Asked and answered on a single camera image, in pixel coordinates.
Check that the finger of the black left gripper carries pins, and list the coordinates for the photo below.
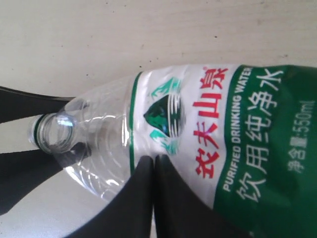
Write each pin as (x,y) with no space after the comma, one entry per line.
(15,104)
(22,172)

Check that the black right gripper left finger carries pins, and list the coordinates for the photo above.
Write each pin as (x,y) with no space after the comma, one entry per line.
(129,214)

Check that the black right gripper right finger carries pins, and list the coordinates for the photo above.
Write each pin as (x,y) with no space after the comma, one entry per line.
(179,213)

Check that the clear plastic water bottle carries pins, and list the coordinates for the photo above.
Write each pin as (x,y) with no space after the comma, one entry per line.
(243,138)

